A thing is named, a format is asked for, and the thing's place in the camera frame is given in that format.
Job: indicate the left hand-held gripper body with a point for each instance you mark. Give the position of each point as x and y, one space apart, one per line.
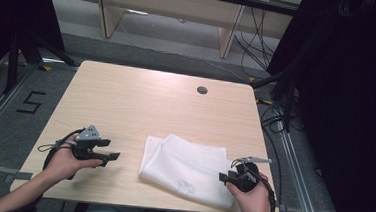
86 143

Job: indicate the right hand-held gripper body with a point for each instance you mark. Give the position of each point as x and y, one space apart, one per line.
246 178

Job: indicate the white cloth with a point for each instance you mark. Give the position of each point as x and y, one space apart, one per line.
185 167

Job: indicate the person's right hand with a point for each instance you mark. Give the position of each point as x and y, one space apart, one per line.
254 202

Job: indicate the person's left hand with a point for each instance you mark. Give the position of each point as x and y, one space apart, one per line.
61 164

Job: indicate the black metal stand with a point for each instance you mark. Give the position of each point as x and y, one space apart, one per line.
12 63
288 103

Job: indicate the grey floor strip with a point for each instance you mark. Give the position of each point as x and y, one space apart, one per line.
1 171

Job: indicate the black curtain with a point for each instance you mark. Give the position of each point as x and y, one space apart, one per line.
12 13
349 114

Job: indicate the light wooden desk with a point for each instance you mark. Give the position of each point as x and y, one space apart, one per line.
169 4

